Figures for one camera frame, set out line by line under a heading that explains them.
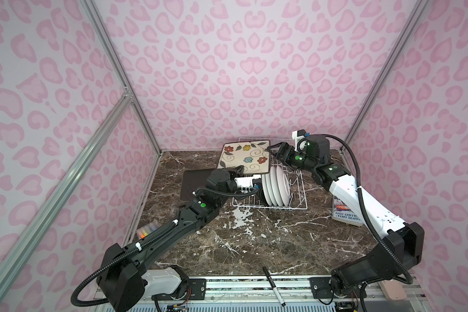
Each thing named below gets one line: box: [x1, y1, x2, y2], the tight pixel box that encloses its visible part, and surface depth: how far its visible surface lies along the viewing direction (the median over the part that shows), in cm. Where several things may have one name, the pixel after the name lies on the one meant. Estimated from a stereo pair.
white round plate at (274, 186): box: [269, 165, 282, 207], surface depth 86 cm
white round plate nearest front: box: [276, 165, 292, 207], surface depth 89 cm
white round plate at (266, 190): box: [261, 174, 274, 207], surface depth 86 cm
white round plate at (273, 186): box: [269, 165, 281, 207], surface depth 86 cm
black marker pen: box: [261, 266, 286, 307], surface depth 74 cm
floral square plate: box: [217, 139, 271, 175], surface depth 80 cm
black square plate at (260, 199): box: [252, 178, 268, 206], surface depth 65 cm
